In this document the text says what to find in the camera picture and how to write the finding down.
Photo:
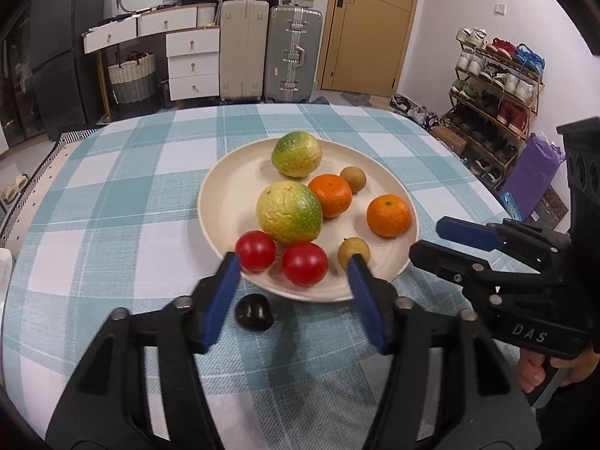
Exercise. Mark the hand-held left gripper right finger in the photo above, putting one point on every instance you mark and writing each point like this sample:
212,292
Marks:
368,307

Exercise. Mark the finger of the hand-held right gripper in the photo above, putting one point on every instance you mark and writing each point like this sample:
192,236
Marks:
466,233
440,258

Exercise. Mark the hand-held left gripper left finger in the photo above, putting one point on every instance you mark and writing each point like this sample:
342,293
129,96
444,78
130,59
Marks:
220,300

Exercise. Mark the dark purple plum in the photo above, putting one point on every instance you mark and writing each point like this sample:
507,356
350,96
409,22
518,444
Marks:
253,312

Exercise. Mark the small brown longan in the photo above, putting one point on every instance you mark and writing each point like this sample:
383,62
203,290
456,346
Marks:
353,179
352,249

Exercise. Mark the red tomato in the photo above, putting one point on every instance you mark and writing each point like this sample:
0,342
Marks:
304,264
255,251

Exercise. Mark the orange mandarin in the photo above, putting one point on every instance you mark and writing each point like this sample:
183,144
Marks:
331,196
388,215

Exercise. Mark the cream round plate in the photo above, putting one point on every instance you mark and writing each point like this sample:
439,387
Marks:
234,197

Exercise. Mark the yellow-green citrus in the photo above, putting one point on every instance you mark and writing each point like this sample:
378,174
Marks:
296,154
289,213

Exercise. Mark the person's right hand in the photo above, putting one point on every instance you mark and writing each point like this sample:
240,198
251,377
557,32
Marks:
530,370

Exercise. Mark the purple bag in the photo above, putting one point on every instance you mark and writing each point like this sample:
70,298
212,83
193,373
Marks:
534,178

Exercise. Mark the brown patterned doormat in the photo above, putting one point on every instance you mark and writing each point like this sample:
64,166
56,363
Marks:
553,206

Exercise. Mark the brown cardboard box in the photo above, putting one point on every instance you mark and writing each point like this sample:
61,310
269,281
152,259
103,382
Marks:
449,139

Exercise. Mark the wooden shoe rack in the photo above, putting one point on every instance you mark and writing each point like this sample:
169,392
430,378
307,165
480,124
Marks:
492,103

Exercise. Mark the pile of sneakers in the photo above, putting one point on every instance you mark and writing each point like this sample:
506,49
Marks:
415,110

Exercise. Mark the shoe rack with shoes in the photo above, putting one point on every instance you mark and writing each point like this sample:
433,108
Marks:
497,86

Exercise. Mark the wooden door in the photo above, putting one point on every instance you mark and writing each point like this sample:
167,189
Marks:
370,33

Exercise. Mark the pair of slippers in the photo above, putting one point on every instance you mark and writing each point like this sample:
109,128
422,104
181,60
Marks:
14,187

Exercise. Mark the woven two-tone basket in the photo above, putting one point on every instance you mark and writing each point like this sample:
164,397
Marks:
132,79

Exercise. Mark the white drawer dresser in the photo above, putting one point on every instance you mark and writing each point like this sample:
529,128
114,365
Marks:
192,63

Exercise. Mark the silver suitcase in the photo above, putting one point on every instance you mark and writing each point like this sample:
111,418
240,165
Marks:
293,54

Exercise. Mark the beige suitcase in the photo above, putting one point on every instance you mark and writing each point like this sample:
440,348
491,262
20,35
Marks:
243,51

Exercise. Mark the black refrigerator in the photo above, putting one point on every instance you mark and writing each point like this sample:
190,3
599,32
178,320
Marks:
51,56

